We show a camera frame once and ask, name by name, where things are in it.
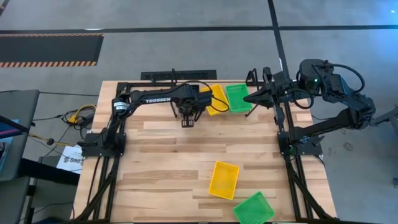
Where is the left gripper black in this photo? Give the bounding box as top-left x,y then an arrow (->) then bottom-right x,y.
177,105 -> 205,129

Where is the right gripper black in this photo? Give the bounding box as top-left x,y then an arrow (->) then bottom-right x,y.
243,67 -> 299,126

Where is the green plastic slotted basket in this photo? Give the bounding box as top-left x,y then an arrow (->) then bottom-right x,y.
225,83 -> 253,113
233,190 -> 275,224

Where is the yellow plastic slotted basket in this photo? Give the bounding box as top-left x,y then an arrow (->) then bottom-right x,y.
208,160 -> 241,201
200,83 -> 230,117

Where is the black perforated metal bar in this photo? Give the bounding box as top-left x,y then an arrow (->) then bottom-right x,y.
140,69 -> 218,82

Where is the white printed paper sheet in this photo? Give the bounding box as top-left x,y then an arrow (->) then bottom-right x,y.
55,144 -> 84,175

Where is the gray metal cart leg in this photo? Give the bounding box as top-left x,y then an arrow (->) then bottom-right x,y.
371,105 -> 398,127

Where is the black desk beam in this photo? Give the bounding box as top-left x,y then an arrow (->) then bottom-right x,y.
18,157 -> 80,187

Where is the hazard striped black floor mat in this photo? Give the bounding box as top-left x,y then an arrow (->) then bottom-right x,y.
0,33 -> 105,68

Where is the gray desk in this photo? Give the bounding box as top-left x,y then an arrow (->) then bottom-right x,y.
0,89 -> 40,182

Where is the gray cabinet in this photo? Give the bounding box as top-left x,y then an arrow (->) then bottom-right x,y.
0,175 -> 32,224

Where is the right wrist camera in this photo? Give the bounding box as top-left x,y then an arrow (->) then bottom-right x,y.
272,70 -> 295,90

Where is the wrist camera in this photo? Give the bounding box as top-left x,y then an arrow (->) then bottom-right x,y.
190,88 -> 213,108
272,70 -> 295,90

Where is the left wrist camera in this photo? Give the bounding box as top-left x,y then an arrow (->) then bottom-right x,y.
190,88 -> 213,108

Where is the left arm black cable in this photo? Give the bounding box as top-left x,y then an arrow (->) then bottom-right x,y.
174,80 -> 230,113

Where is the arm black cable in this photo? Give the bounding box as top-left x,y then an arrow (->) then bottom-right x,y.
295,62 -> 366,110
174,80 -> 230,113

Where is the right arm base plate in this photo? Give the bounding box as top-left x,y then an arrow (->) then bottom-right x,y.
277,129 -> 324,157

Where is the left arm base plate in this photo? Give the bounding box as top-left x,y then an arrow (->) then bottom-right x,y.
77,132 -> 127,157

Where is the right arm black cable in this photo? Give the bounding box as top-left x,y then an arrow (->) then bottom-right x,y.
295,62 -> 366,110

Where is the yellow coiled cable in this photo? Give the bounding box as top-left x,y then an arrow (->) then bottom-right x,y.
68,104 -> 97,124

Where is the thin yellow cable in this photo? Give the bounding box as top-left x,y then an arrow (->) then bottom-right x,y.
28,132 -> 78,147

